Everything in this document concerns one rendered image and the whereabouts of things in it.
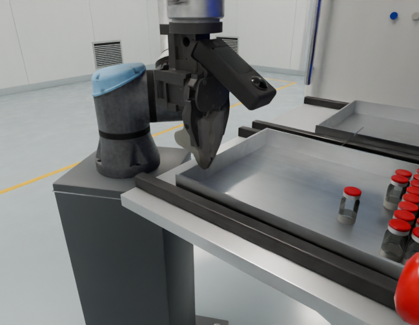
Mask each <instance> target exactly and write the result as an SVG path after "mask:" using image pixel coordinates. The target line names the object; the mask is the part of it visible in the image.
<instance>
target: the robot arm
mask: <svg viewBox="0 0 419 325"><path fill-rule="evenodd" d="M158 17H159V34H160V44H161V56H160V57H159V58H158V59H157V60H156V62H155V65H156V69H155V70H146V69H147V68H146V66H145V65H144V64H143V63H125V64H118V65H114V66H109V67H106V68H102V69H100V70H98V71H96V72H95V73H94V74H93V75H92V78H91V81H92V97H93V98H94V106H95V110H96V118H97V126H98V130H99V142H98V146H97V153H96V169H97V171H98V172H99V173H100V174H101V175H104V176H106V177H111V178H118V179H125V178H132V177H135V175H137V174H139V173H142V172H145V173H150V172H152V171H154V170H155V169H156V168H157V167H158V166H159V165H160V155H159V151H158V148H157V146H156V143H155V142H154V139H153V137H152V134H151V132H150V123H161V122H174V121H183V129H181V130H178V131H176V132H175V134H174V139H175V141H176V143H177V144H178V145H180V146H181V147H183V148H184V149H186V150H188V151H189V152H191V153H193V155H194V157H195V159H196V162H197V163H198V164H199V166H200V167H201V168H202V169H203V170H206V169H207V168H209V167H210V166H211V164H212V162H213V160H214V158H215V156H216V154H217V152H218V149H219V147H220V144H221V141H222V138H223V135H224V134H225V129H226V126H227V121H228V118H229V112H230V99H229V92H231V93H232V94H233V95H234V96H235V97H236V98H237V99H238V100H239V101H240V102H241V103H242V104H243V105H244V106H245V107H246V108H247V109H248V110H255V109H258V108H261V107H262V106H265V105H268V104H270V102H271V101H272V100H273V98H274V97H275V95H276V89H275V88H274V87H273V86H272V85H271V84H269V83H268V82H267V81H266V80H265V79H264V78H263V77H262V76H261V75H260V74H259V73H258V72H257V71H255V69H253V67H251V66H250V65H249V64H248V63H247V62H246V61H245V60H244V59H242V58H241V57H240V56H239V55H238V54H237V53H236V52H235V51H234V50H233V49H232V48H231V47H230V46H229V45H228V44H227V43H226V42H224V41H223V40H222V39H220V38H219V39H210V34H215V33H221V32H223V22H222V21H220V19H223V18H224V17H225V0H158Z"/></svg>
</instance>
